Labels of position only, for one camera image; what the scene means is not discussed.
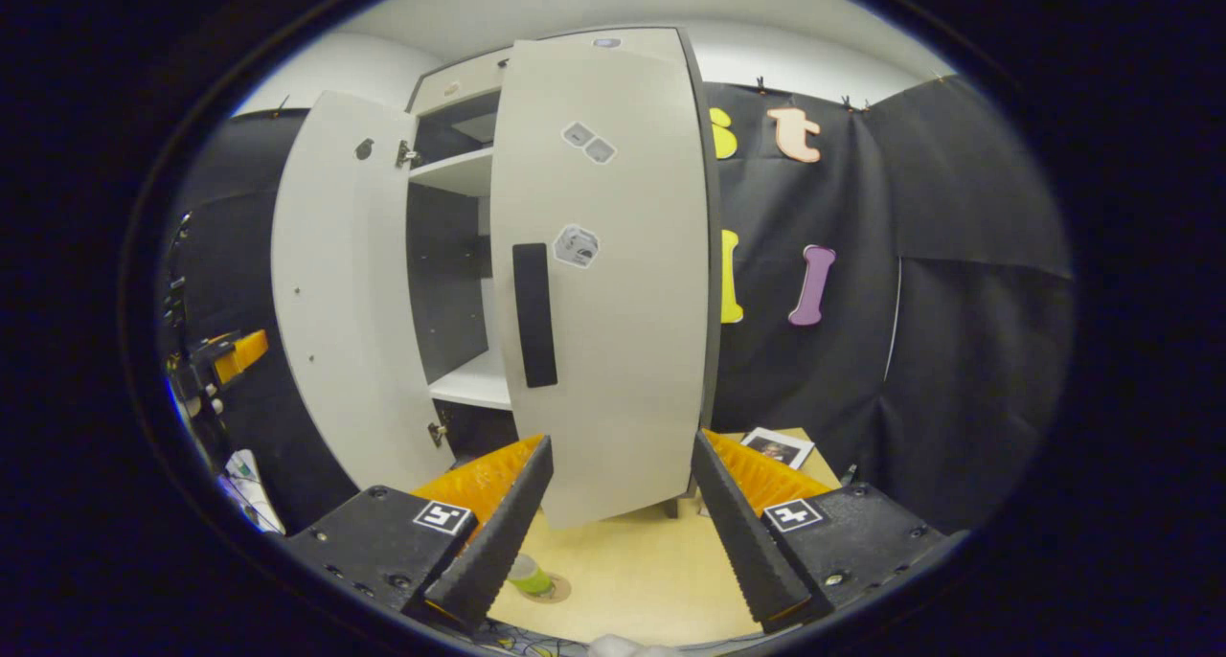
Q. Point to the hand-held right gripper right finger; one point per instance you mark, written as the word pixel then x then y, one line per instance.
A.
pixel 747 542

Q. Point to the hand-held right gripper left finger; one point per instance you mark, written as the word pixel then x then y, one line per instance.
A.
pixel 488 552

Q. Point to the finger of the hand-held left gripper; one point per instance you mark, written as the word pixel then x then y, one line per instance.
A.
pixel 247 351
pixel 213 348

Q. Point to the green label bottle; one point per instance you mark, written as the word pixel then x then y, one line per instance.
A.
pixel 527 573

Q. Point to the white cabinet door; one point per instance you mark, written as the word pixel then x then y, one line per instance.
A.
pixel 632 331
pixel 335 283

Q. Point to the white cabinet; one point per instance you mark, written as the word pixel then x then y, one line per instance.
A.
pixel 445 274

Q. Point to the white cabinet shelf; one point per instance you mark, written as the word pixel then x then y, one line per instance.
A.
pixel 460 170

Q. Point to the white cabinet drawer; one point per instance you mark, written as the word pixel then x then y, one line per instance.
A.
pixel 460 82

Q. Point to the printed booklet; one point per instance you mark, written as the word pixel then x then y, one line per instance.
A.
pixel 778 446

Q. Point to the white printed paper sheet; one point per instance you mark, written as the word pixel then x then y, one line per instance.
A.
pixel 251 489

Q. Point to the black backdrop cloth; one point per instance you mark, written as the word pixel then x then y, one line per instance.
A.
pixel 958 379

